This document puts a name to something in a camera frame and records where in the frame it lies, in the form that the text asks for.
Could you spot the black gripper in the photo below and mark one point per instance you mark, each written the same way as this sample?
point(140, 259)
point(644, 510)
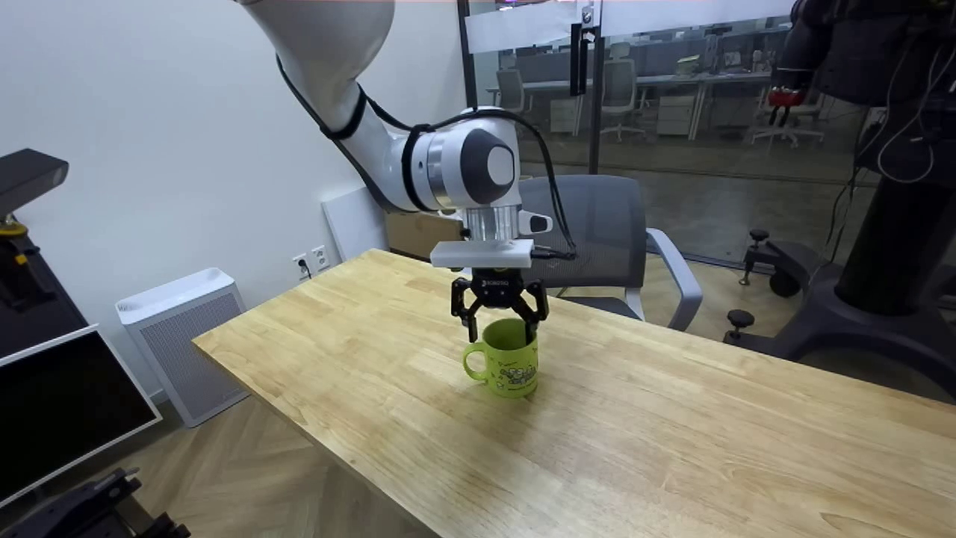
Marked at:
point(497, 283)

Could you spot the green mug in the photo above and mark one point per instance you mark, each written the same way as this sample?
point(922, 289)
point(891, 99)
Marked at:
point(510, 364)

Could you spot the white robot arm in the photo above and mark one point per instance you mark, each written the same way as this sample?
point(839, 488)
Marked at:
point(398, 110)

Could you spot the brown cardboard box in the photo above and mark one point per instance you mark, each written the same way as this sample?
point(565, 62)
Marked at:
point(422, 234)

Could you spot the grey mesh office chair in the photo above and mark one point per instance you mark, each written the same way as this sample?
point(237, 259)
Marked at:
point(607, 234)

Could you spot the white flat panel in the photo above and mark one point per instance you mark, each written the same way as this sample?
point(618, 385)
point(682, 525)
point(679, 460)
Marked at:
point(352, 222)

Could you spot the white background office chair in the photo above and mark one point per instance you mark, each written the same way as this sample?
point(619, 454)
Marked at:
point(618, 95)

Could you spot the black clamp knob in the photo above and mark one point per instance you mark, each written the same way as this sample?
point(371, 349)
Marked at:
point(767, 259)

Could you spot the white air purifier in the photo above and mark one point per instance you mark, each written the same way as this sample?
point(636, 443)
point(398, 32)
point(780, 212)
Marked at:
point(183, 339)

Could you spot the red object behind glass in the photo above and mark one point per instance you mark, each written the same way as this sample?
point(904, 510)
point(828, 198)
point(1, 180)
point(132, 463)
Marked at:
point(785, 99)

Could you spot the black framed screen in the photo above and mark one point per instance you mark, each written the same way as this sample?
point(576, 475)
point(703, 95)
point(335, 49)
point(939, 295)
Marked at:
point(60, 413)

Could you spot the black equipment base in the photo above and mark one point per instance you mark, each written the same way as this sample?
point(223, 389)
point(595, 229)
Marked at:
point(92, 510)

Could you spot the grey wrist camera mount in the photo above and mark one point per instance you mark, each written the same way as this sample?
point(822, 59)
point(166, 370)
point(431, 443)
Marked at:
point(489, 253)

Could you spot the white wall outlet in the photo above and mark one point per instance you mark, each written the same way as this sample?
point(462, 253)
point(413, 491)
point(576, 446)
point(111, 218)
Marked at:
point(311, 262)

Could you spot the black glass door post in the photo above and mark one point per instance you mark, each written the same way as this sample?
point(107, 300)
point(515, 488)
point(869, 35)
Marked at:
point(588, 92)

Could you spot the black pedestal stand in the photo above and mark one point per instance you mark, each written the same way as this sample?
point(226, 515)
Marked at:
point(885, 250)

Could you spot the black camera on stand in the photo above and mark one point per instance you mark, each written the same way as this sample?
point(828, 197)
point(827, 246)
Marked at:
point(22, 226)

